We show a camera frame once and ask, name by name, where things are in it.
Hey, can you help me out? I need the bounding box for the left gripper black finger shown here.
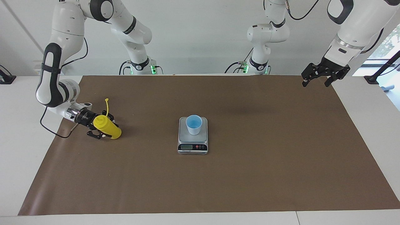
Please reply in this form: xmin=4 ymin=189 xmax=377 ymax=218
xmin=301 ymin=62 xmax=323 ymax=88
xmin=324 ymin=65 xmax=351 ymax=88

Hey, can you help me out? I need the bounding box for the small black desk stand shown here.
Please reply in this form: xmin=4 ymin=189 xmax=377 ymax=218
xmin=0 ymin=65 xmax=17 ymax=85

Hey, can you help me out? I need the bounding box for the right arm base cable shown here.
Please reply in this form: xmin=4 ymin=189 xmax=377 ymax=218
xmin=118 ymin=61 xmax=132 ymax=76

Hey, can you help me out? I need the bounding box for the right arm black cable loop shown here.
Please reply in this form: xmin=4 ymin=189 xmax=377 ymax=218
xmin=62 ymin=37 xmax=89 ymax=68

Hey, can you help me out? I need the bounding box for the brown table mat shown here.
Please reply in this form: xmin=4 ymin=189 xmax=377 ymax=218
xmin=18 ymin=75 xmax=400 ymax=216

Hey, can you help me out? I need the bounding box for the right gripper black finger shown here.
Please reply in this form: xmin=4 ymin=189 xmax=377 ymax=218
xmin=87 ymin=129 xmax=106 ymax=140
xmin=101 ymin=109 xmax=115 ymax=124

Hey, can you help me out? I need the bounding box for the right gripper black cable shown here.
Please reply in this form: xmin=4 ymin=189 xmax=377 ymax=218
xmin=40 ymin=106 xmax=79 ymax=139

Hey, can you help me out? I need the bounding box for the silver digital kitchen scale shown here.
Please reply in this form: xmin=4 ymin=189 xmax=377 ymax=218
xmin=177 ymin=117 xmax=208 ymax=155

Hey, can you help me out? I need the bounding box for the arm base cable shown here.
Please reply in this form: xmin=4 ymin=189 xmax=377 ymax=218
xmin=224 ymin=48 xmax=254 ymax=74
xmin=118 ymin=61 xmax=132 ymax=76

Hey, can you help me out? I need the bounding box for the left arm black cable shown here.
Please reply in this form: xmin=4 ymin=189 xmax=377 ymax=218
xmin=285 ymin=0 xmax=385 ymax=54

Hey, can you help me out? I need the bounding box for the left arm base cable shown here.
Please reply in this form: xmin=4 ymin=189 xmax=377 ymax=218
xmin=224 ymin=48 xmax=254 ymax=74

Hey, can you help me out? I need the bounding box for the light blue plastic cup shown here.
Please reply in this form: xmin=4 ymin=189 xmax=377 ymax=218
xmin=186 ymin=115 xmax=203 ymax=136

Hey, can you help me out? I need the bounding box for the bright window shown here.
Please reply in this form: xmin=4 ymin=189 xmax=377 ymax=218
xmin=352 ymin=23 xmax=400 ymax=111

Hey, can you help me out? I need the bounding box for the black clamp stand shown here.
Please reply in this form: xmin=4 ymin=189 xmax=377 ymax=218
xmin=364 ymin=50 xmax=400 ymax=85

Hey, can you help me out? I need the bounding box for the yellow squeeze bottle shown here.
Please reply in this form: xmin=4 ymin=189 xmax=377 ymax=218
xmin=93 ymin=98 xmax=122 ymax=140

